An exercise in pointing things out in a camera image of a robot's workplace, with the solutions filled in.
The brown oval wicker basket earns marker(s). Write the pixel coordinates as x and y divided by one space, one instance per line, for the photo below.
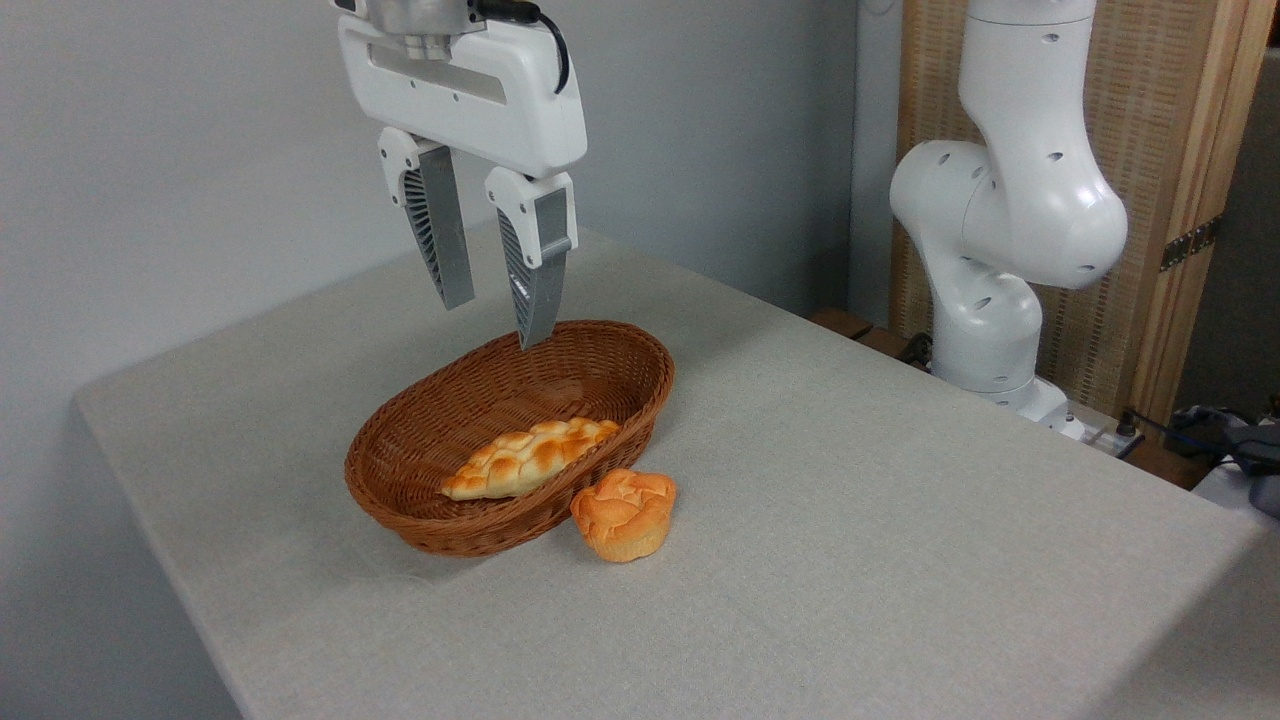
440 420

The round orange muffin bread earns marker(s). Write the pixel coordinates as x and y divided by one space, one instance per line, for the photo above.
625 515

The dark metal screen hinge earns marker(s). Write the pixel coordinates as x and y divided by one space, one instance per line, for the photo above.
1190 243

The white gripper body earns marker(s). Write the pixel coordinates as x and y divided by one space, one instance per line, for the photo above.
470 90

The grey tablecloth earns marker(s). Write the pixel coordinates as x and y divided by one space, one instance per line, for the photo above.
850 560

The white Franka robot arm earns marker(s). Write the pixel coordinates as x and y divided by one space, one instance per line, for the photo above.
1010 200

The grey blue bag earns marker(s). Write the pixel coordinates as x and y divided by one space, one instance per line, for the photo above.
1250 445

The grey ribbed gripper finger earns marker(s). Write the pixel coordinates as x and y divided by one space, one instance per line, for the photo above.
445 230
538 260

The long braided bread loaf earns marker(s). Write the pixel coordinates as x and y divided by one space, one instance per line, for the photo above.
525 460

